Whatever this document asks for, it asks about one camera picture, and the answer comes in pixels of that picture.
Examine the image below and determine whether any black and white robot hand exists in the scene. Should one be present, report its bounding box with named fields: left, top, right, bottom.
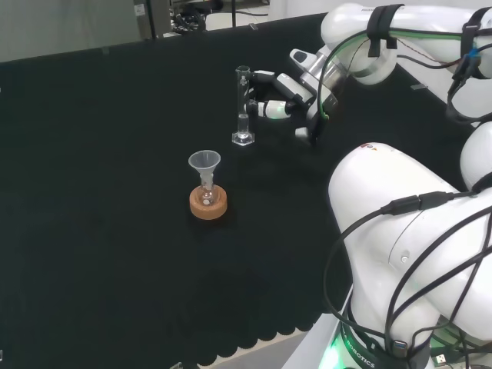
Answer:
left=245, top=48, right=328, bottom=146

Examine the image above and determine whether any clear glass graduated cylinder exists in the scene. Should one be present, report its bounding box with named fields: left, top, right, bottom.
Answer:
left=231, top=65, right=256, bottom=148

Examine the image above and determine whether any clear plastic funnel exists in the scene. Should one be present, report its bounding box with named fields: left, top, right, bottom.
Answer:
left=188, top=151, right=221, bottom=188

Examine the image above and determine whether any small round-bottom glass flask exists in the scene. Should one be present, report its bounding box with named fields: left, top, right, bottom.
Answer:
left=194, top=175, right=221, bottom=207

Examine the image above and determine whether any grey metal cabinet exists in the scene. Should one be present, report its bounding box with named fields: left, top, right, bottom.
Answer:
left=133, top=0, right=171, bottom=40

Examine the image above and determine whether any black bench cloth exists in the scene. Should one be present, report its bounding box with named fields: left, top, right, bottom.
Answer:
left=0, top=11, right=477, bottom=366

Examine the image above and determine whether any black cable bundle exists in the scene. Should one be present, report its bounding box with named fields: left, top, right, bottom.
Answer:
left=171, top=10, right=208, bottom=35

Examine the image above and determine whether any cork ring stand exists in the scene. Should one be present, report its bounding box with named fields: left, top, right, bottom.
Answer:
left=189, top=183, right=229, bottom=221

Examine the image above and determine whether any black cable with inline connector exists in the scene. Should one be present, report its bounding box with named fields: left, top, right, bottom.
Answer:
left=323, top=191, right=480, bottom=320

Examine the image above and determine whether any black cable with plug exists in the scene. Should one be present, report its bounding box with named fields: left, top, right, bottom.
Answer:
left=445, top=38, right=486, bottom=125

